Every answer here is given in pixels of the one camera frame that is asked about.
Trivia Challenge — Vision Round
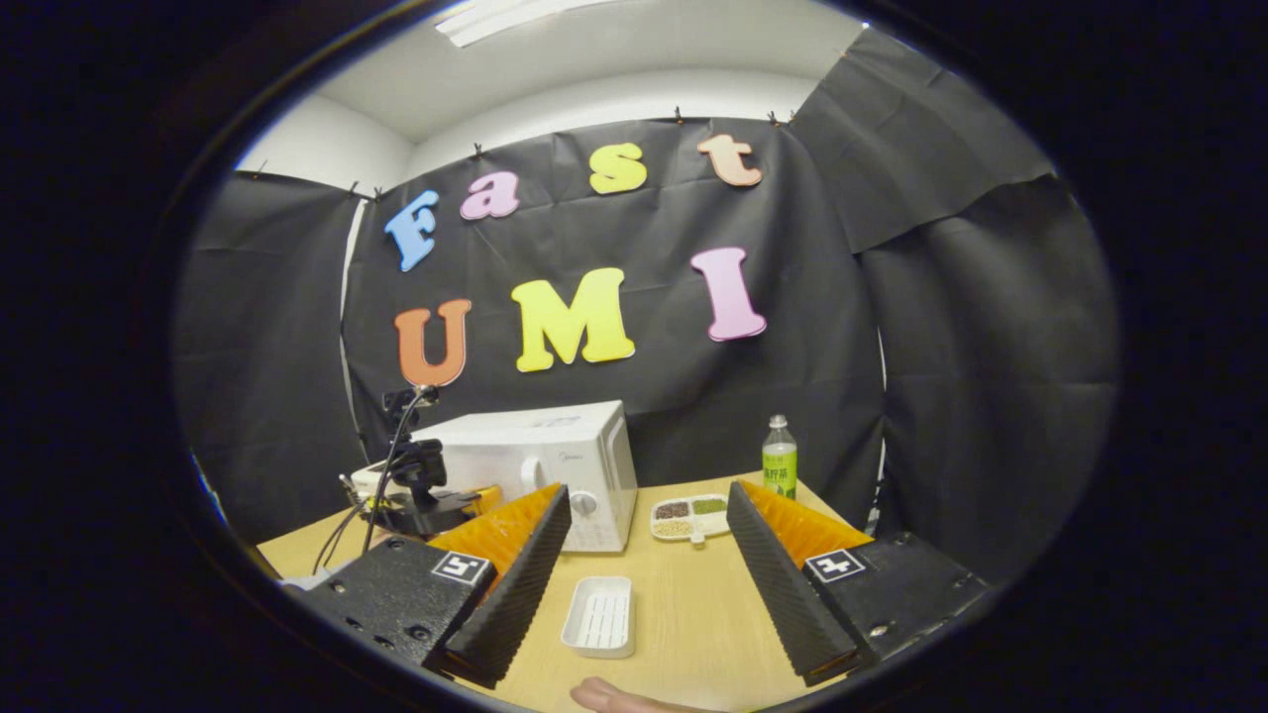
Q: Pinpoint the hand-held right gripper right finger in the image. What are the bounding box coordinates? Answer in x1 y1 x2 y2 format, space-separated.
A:
726 479 997 689

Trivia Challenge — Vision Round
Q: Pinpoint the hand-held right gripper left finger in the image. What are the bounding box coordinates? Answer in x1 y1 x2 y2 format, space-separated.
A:
297 482 574 691

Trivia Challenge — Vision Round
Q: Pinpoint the white microwave oven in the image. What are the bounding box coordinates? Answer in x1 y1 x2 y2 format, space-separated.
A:
406 400 639 554

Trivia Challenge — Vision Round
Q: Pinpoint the white toaster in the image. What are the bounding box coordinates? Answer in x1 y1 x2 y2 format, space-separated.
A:
350 461 399 499

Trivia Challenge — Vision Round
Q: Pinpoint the white ribbed plastic tray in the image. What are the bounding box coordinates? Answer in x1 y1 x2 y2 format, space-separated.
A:
561 576 636 660

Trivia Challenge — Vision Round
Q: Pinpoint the white divided snack tray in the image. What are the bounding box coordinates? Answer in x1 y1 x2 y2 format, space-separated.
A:
650 493 732 546

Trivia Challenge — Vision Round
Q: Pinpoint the green drink bottle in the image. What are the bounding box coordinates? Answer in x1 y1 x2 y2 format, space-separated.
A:
762 415 798 500

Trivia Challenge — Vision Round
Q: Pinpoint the black backdrop cloth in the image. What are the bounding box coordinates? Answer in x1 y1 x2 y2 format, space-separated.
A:
173 25 1120 585

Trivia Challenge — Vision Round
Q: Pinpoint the large ceiling light panel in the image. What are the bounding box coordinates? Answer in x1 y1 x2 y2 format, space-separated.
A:
436 0 615 49

